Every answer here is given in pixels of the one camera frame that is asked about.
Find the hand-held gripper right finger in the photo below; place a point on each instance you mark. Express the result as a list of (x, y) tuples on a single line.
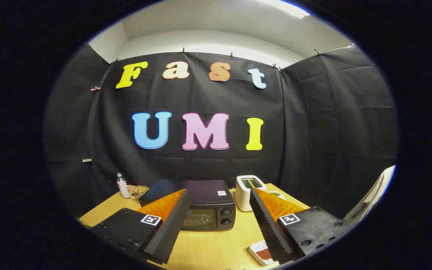
[(266, 225)]

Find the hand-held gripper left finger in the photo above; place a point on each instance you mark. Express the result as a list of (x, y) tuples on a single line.
[(171, 225)]

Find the red-brown steak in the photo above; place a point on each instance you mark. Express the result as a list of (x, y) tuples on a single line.
[(264, 254)]

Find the black toaster oven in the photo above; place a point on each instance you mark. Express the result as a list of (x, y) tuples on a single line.
[(208, 195)]

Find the white bread toaster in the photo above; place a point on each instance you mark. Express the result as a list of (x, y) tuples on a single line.
[(244, 195)]

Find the white ribbed tray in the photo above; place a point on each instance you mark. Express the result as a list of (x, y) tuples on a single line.
[(255, 249)]

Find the white divided dish with beans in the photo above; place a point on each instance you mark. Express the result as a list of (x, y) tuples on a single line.
[(277, 194)]

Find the pink striped stick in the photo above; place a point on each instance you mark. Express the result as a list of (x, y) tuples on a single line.
[(134, 189)]

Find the clear plastic bottle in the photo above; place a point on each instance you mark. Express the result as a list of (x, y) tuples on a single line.
[(123, 187)]

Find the red clip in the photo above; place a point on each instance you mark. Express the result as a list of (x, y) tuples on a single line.
[(95, 89)]

